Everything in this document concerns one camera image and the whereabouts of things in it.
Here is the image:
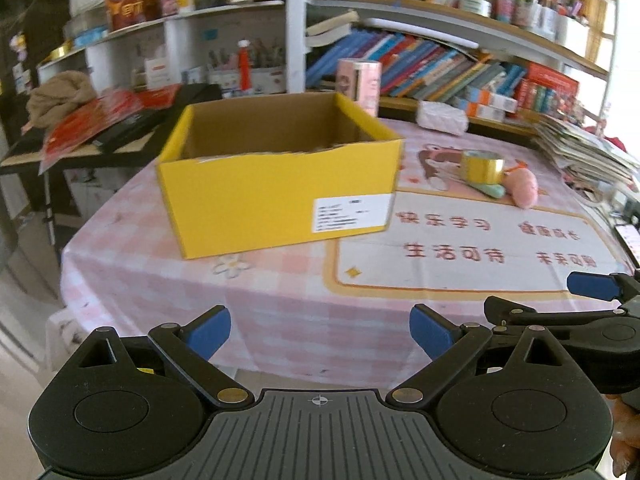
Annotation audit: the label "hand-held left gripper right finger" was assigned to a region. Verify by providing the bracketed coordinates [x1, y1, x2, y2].
[389, 303, 569, 407]

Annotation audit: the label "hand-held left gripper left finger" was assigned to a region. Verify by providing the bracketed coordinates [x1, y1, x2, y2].
[75, 304, 252, 409]

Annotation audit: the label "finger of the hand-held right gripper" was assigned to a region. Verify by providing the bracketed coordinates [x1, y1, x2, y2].
[484, 295, 607, 335]
[567, 270, 640, 304]

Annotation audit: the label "small round pink plush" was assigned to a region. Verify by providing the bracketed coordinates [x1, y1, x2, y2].
[505, 160, 540, 209]

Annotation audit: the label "yellow cardboard box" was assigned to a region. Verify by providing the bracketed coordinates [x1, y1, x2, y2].
[156, 91, 405, 261]

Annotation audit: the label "green eraser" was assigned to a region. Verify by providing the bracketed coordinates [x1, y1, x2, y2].
[470, 181, 507, 199]

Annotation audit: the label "gold tape roll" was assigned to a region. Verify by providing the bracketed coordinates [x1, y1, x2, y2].
[460, 150, 506, 186]

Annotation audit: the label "person's right hand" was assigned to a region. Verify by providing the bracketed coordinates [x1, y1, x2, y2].
[606, 394, 640, 479]

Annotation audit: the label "pink checkered printed tablecloth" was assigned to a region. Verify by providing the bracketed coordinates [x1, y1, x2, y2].
[45, 110, 640, 391]

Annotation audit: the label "stack of magazines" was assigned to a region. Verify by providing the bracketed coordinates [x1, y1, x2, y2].
[532, 110, 640, 191]

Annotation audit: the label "orange and blue box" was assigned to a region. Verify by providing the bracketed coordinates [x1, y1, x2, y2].
[480, 87, 518, 111]
[452, 97, 506, 122]

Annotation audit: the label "white quilted pouch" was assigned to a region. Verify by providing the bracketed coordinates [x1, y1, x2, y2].
[416, 100, 470, 136]

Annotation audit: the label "wooden side table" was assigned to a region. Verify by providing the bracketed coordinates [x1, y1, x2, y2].
[0, 130, 166, 241]

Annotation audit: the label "black case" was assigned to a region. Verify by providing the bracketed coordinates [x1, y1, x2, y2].
[92, 82, 223, 153]

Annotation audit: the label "large red paper packet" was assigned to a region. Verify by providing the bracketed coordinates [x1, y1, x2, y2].
[40, 91, 146, 176]

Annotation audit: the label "small red paper packet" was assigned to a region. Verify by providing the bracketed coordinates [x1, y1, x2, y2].
[137, 85, 183, 111]

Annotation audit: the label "pink cylindrical container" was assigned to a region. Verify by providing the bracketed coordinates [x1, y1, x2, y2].
[336, 58, 382, 118]

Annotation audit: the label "white pen holder with pens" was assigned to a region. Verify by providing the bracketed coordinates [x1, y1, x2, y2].
[207, 50, 251, 93]
[247, 47, 287, 95]

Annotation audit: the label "white box red label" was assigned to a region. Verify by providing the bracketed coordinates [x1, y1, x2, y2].
[145, 50, 173, 88]

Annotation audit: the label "red bottle on shelf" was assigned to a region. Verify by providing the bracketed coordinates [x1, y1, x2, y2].
[237, 40, 253, 92]

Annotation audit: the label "row of blue-spined books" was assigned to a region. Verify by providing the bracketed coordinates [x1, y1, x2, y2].
[305, 30, 528, 103]

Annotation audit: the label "row of stationery holders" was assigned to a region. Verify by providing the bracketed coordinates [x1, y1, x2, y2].
[495, 0, 591, 46]

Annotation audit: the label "brown cloth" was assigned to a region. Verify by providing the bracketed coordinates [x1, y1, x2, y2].
[25, 71, 96, 128]

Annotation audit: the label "white tape roll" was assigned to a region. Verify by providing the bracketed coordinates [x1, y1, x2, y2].
[457, 0, 493, 18]

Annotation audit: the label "white bookshelf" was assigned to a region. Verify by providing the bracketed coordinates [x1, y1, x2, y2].
[37, 0, 618, 136]

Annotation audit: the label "beige lying books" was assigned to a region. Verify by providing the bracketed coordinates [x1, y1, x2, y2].
[305, 10, 361, 48]

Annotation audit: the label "dark wooden door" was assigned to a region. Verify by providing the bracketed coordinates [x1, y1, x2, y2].
[0, 0, 66, 136]

